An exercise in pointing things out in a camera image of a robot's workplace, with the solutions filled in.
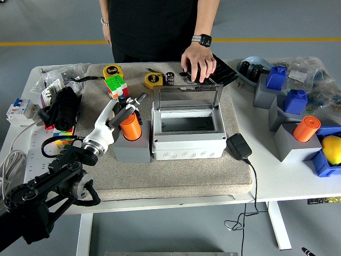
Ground person's left hand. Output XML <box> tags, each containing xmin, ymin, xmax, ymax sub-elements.
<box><xmin>180</xmin><ymin>42</ymin><xmax>217</xmax><ymax>83</ymax></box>

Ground person's right hand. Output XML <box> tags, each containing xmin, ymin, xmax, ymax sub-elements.
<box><xmin>102</xmin><ymin>24</ymin><xmax>113</xmax><ymax>47</ymax></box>

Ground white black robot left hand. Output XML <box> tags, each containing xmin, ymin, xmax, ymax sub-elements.
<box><xmin>83</xmin><ymin>92</ymin><xmax>147</xmax><ymax>150</ymax></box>

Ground orange cylinder battery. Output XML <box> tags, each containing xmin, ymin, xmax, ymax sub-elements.
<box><xmin>293</xmin><ymin>115</ymin><xmax>322</xmax><ymax>143</ymax></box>
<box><xmin>119</xmin><ymin>111</ymin><xmax>142</xmax><ymax>141</ymax></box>

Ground black ribbed case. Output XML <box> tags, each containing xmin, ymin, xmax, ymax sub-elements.
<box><xmin>180</xmin><ymin>47</ymin><xmax>239</xmax><ymax>87</ymax></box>

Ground transparent hinged box lid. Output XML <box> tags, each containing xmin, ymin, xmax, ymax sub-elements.
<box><xmin>152</xmin><ymin>84</ymin><xmax>224</xmax><ymax>111</ymax></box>

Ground light grey junction box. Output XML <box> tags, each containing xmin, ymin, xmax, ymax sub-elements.
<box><xmin>151</xmin><ymin>102</ymin><xmax>228</xmax><ymax>161</ymax></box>

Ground black smartwatch grey band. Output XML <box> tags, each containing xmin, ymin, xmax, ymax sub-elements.
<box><xmin>191</xmin><ymin>34</ymin><xmax>213</xmax><ymax>48</ymax></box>

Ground white table leg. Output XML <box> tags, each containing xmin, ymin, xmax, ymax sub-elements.
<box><xmin>267</xmin><ymin>201</ymin><xmax>293</xmax><ymax>251</ymax></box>
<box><xmin>76</xmin><ymin>213</ymin><xmax>94</xmax><ymax>256</ymax></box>

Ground grey block with round hole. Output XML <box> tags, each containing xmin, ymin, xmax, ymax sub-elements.
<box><xmin>112</xmin><ymin>119</ymin><xmax>151</xmax><ymax>164</ymax></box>

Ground multicolour puzzle cube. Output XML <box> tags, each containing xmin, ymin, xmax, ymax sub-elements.
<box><xmin>52</xmin><ymin>126</ymin><xmax>75</xmax><ymax>146</ymax></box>

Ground black cloth bundle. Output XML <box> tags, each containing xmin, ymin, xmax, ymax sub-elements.
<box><xmin>38</xmin><ymin>86</ymin><xmax>82</xmax><ymax>131</ymax></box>

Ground green-topped puzzle cube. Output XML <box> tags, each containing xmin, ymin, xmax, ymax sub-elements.
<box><xmin>103</xmin><ymin>74</ymin><xmax>130</xmax><ymax>100</ymax></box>

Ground person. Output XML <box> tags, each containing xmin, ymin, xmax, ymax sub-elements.
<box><xmin>100</xmin><ymin>0</ymin><xmax>221</xmax><ymax>83</ymax></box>

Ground black table control panel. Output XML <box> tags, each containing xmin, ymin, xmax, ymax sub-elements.
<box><xmin>307</xmin><ymin>196</ymin><xmax>341</xmax><ymax>205</ymax></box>

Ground light blue bowl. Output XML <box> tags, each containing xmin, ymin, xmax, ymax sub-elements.
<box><xmin>236</xmin><ymin>55</ymin><xmax>274</xmax><ymax>86</ymax></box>

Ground purple white packet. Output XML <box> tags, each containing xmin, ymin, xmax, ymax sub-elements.
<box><xmin>39</xmin><ymin>78</ymin><xmax>66</xmax><ymax>107</ymax></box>

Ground white power strip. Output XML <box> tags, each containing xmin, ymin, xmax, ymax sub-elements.
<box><xmin>23</xmin><ymin>126</ymin><xmax>78</xmax><ymax>185</ymax></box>

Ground grey block holder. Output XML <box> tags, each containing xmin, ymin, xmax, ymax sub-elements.
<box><xmin>268</xmin><ymin>94</ymin><xmax>310</xmax><ymax>132</ymax></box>
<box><xmin>273</xmin><ymin>122</ymin><xmax>323</xmax><ymax>163</ymax></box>
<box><xmin>253</xmin><ymin>73</ymin><xmax>288</xmax><ymax>109</ymax></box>

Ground blue bottle-shaped block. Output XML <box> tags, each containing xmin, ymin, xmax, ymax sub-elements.
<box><xmin>265</xmin><ymin>66</ymin><xmax>287</xmax><ymax>91</ymax></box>
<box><xmin>282</xmin><ymin>89</ymin><xmax>308</xmax><ymax>115</ymax></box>

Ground grey-brown fabric mat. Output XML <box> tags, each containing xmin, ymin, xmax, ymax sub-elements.
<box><xmin>68</xmin><ymin>61</ymin><xmax>254</xmax><ymax>202</ymax></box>

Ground blue plastic bin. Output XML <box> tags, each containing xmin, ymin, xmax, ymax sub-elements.
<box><xmin>310</xmin><ymin>125</ymin><xmax>341</xmax><ymax>178</ymax></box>

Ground black power adapter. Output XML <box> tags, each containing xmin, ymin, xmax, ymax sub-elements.
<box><xmin>225</xmin><ymin>132</ymin><xmax>253</xmax><ymax>161</ymax></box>

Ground yellow lemon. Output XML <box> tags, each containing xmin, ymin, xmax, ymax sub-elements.
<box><xmin>321</xmin><ymin>135</ymin><xmax>341</xmax><ymax>165</ymax></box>

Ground clear bags of electronic parts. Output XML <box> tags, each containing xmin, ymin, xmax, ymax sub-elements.
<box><xmin>271</xmin><ymin>55</ymin><xmax>341</xmax><ymax>126</ymax></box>

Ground yellow tape measure with strap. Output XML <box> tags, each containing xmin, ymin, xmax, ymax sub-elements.
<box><xmin>69</xmin><ymin>64</ymin><xmax>125</xmax><ymax>82</ymax></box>

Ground white circuit breaker blue switch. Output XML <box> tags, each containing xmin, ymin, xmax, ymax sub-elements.
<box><xmin>5</xmin><ymin>98</ymin><xmax>40</xmax><ymax>126</ymax></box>

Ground black adapter cord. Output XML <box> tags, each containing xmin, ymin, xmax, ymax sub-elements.
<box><xmin>223</xmin><ymin>158</ymin><xmax>267</xmax><ymax>256</ymax></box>

